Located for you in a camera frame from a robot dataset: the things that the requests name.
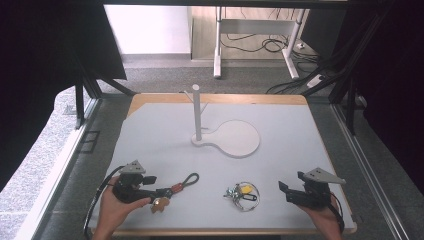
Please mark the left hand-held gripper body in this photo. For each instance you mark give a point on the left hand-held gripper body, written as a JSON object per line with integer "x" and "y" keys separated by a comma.
{"x": 128, "y": 191}

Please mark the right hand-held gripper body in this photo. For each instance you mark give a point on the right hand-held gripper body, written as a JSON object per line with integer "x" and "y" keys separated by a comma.
{"x": 315, "y": 195}

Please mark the white key stand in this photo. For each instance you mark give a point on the white key stand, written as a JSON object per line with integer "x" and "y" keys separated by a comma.
{"x": 238, "y": 140}

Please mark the person's right hand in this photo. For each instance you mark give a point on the person's right hand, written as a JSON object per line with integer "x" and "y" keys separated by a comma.
{"x": 321, "y": 218}

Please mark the person's left hand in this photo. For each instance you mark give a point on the person's left hand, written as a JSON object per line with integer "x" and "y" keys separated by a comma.
{"x": 111, "y": 210}

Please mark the white table mat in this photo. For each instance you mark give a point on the white table mat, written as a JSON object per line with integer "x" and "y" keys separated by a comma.
{"x": 283, "y": 133}

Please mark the dark floor hatch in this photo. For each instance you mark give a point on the dark floor hatch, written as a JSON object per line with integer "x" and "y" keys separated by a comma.
{"x": 89, "y": 141}

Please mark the black metal stand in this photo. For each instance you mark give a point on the black metal stand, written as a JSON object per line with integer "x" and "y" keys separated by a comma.
{"x": 350, "y": 100}
{"x": 80, "y": 100}

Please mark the white power strip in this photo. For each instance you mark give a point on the white power strip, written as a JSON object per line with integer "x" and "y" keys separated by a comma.
{"x": 315, "y": 81}

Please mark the black curtain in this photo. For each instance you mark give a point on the black curtain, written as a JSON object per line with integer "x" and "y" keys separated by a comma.
{"x": 40, "y": 66}
{"x": 393, "y": 83}

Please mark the aluminium rail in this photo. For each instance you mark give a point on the aluminium rail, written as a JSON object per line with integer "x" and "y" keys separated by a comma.
{"x": 370, "y": 173}
{"x": 50, "y": 186}

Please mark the white desk frame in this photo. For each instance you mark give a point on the white desk frame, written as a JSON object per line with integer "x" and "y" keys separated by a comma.
{"x": 256, "y": 26}

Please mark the black frame bar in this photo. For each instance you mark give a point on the black frame bar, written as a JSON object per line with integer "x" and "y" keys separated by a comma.
{"x": 226, "y": 2}

